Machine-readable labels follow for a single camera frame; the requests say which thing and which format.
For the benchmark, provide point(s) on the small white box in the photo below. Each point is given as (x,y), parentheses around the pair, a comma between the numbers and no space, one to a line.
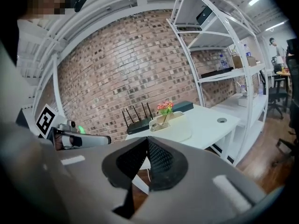
(243,100)

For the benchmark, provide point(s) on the black router with antennas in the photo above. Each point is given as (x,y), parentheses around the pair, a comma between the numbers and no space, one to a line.
(137,125)

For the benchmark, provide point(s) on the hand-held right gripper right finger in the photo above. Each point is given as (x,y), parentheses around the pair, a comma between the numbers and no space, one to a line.
(201,178)

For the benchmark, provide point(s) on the white metal shelf rack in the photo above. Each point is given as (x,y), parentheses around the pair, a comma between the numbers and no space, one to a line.
(236,38)

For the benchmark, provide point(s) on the black mesh office chair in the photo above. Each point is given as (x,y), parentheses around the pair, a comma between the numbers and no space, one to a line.
(292,83)

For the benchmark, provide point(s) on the black and silver box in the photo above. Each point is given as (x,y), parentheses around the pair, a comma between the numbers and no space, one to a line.
(204,16)

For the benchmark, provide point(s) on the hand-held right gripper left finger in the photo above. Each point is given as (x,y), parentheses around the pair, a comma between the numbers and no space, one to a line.
(77,185)

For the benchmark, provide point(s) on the white desk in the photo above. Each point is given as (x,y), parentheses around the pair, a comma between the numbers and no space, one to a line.
(210,127)

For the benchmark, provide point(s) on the pink flowers in wooden pot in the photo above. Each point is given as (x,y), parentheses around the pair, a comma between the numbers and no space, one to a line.
(165,109)

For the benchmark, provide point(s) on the small clear plastic bottle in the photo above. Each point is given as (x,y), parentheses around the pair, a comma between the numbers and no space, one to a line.
(243,88)

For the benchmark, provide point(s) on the small clear plastic holder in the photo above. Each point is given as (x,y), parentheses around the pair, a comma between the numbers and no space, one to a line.
(157,126)

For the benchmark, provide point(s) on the clear water bottle blue label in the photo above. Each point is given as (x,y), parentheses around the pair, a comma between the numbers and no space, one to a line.
(247,51)
(223,62)

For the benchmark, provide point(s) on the dark green flat box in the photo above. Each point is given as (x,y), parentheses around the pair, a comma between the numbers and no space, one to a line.
(184,106)

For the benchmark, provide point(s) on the brown cardboard box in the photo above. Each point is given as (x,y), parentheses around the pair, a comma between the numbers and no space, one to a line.
(237,61)
(251,61)

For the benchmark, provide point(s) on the round wooden table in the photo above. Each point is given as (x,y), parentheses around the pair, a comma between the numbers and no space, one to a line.
(283,73)

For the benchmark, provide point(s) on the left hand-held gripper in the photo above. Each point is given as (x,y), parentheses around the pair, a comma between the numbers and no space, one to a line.
(46,121)

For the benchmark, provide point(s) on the black flat tray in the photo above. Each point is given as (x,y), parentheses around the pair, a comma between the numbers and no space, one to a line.
(217,72)

